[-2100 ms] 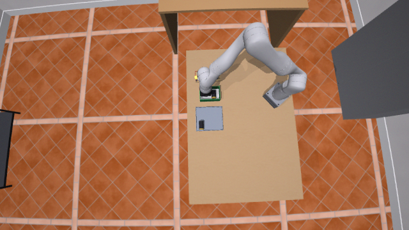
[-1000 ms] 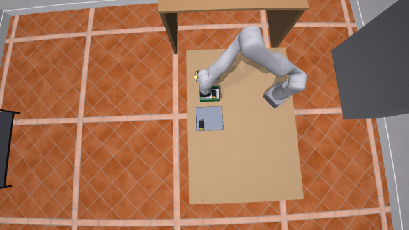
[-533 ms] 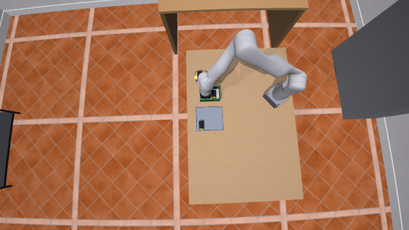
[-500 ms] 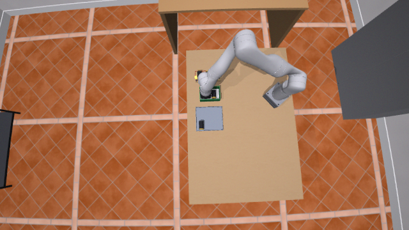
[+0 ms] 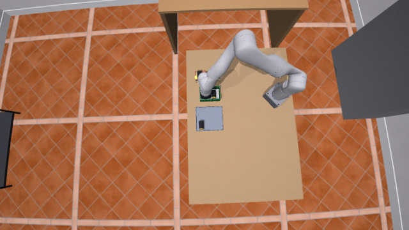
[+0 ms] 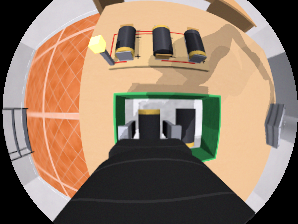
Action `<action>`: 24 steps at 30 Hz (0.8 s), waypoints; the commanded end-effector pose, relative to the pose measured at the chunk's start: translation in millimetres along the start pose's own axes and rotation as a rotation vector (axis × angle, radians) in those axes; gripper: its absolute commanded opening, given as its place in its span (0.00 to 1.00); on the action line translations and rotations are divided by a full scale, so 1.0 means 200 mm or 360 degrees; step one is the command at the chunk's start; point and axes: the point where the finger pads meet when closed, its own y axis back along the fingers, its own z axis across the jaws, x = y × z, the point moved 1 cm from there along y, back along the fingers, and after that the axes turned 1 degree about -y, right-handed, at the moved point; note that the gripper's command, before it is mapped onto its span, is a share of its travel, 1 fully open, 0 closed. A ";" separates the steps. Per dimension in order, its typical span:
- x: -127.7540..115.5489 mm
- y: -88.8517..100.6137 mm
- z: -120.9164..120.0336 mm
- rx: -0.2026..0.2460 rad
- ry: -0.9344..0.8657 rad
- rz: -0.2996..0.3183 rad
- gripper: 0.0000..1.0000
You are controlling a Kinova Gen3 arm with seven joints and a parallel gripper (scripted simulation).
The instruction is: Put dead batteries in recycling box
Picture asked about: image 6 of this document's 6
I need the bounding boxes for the black battery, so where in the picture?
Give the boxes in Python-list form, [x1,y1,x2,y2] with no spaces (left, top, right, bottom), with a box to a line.
[152,25,173,57]
[184,29,206,60]
[115,26,136,57]
[175,109,196,147]
[138,109,160,139]

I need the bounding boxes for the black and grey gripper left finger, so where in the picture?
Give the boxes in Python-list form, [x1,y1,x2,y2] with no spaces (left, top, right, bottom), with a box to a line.
[118,120,136,140]

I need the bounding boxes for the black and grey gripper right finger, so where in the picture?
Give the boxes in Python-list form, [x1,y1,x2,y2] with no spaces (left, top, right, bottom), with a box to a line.
[162,120,182,140]

